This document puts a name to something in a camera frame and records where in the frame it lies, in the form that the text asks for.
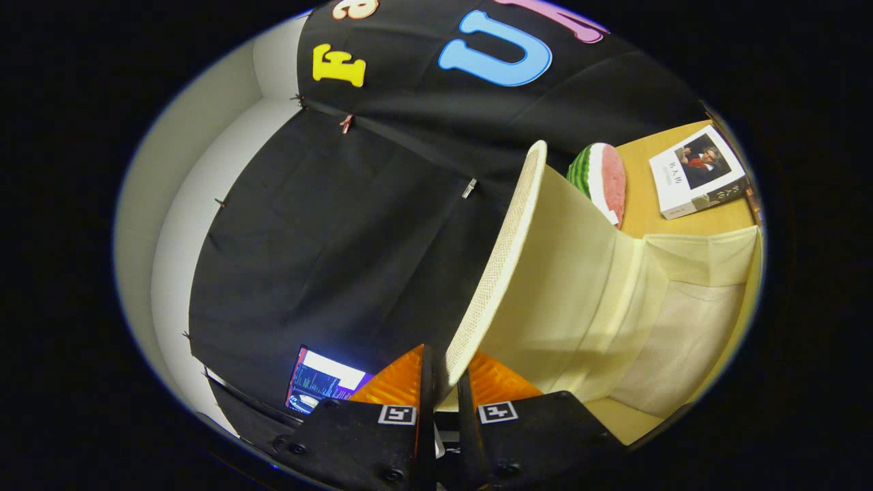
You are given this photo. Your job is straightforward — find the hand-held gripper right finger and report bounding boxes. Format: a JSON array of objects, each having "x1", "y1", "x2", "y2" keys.
[{"x1": 456, "y1": 351, "x2": 625, "y2": 491}]

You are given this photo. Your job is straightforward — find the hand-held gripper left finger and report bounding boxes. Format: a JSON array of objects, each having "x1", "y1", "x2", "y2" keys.
[{"x1": 273, "y1": 344, "x2": 437, "y2": 491}]

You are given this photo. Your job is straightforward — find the beige fabric storage box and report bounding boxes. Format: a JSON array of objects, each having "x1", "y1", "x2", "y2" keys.
[{"x1": 436, "y1": 140, "x2": 761, "y2": 444}]

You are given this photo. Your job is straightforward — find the computer monitor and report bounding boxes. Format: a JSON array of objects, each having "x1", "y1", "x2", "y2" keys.
[{"x1": 285, "y1": 346, "x2": 372, "y2": 415}]

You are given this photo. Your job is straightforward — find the watermelon slice toy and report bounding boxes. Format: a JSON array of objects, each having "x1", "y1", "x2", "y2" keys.
[{"x1": 566, "y1": 143, "x2": 627, "y2": 229}]

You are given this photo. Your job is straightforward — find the white portrait cover book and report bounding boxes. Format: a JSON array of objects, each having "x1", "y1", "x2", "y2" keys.
[{"x1": 649, "y1": 124, "x2": 750, "y2": 220}]

